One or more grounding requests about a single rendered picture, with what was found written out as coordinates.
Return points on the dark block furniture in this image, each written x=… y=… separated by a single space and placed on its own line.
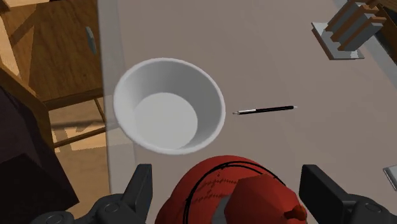
x=24 y=161

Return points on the red round figure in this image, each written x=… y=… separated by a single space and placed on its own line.
x=223 y=198

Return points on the grey and wooden rack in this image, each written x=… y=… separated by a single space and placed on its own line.
x=347 y=34

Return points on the grey flat object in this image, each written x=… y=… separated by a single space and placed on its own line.
x=391 y=176

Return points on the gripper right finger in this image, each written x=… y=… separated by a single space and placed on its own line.
x=328 y=198

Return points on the wooden cabinet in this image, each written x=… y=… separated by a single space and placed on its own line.
x=52 y=56

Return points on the white bowl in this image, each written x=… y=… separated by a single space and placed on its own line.
x=167 y=121

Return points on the black pen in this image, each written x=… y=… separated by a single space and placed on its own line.
x=266 y=109

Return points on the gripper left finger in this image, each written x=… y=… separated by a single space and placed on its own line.
x=136 y=198

